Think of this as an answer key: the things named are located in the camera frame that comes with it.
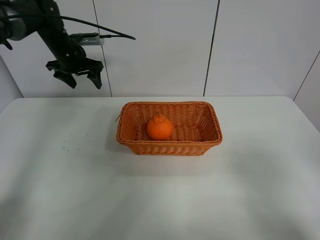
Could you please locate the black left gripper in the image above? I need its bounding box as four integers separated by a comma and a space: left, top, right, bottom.
45, 37, 104, 89

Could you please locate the orange with knobbed top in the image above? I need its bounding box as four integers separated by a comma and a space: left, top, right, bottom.
146, 112, 173, 141

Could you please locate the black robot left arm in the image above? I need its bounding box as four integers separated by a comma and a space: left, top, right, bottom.
0, 0, 104, 89

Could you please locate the orange wicker basket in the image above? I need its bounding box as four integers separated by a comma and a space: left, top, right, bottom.
116, 101, 223, 156

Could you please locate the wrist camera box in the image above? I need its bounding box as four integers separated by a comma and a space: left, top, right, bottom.
69, 32, 105, 46

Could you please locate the black cable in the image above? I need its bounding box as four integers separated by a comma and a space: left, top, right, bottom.
0, 14, 137, 41

